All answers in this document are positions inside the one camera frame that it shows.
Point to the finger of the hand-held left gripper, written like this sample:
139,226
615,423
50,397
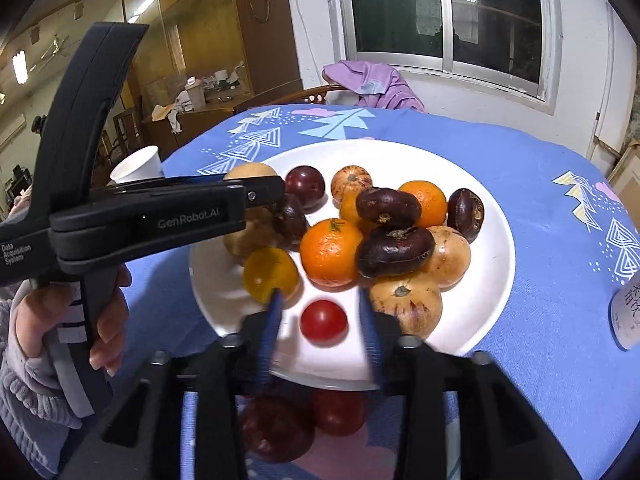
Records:
210,179
265,194

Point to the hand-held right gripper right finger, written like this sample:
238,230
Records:
371,345

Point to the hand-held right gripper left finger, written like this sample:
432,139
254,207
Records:
269,340

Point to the tan oval fruit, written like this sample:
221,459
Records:
250,170

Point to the dark mangosteen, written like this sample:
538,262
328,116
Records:
387,205
295,222

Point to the dark red plum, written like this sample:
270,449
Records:
277,430
306,182

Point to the red tomato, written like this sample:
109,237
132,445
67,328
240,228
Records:
324,322
340,412

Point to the yellow brown speckled fruit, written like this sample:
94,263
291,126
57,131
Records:
240,246

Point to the yellow tomato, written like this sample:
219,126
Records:
267,272

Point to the small orange tangerine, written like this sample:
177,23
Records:
349,210
427,202

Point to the small striped pepino melon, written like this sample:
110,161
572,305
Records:
351,181

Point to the large orange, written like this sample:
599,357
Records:
330,255

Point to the dark purple water chestnut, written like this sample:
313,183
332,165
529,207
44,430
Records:
465,215
395,252

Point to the white oval plate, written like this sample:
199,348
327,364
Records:
480,300

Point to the person's left hand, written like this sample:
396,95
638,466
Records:
112,320

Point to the white paper cup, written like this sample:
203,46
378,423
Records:
137,165

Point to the white crumpled cloth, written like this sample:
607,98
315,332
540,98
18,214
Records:
167,112

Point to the dark wooden chair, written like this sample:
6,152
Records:
125,130

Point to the purple cloth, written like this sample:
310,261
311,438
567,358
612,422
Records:
370,82

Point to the wooden glass-door cabinet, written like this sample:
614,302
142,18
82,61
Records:
200,25

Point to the ceiling fan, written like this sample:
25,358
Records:
55,47

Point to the sliding glass window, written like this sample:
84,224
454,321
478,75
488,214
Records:
445,10

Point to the white drink can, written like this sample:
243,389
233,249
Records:
627,310

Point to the white pole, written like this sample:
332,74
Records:
607,70

